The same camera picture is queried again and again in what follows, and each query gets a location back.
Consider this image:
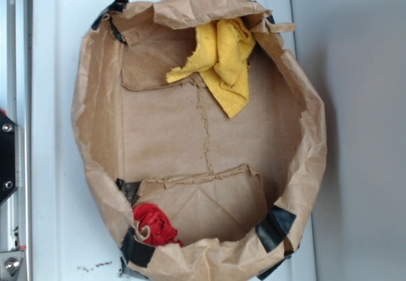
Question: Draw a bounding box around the yellow cloth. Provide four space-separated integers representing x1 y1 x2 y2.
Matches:
166 17 256 118

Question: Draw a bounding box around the red crumpled cloth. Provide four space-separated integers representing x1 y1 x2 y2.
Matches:
133 203 183 247

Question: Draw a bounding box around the brown paper bag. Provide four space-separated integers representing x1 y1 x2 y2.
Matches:
72 0 327 280

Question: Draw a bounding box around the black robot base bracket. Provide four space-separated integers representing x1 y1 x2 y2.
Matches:
0 109 18 206

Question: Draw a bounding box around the aluminium frame rail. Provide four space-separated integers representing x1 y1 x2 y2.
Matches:
1 0 32 280

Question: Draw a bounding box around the metal corner bracket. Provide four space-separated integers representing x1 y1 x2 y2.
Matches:
1 250 25 280

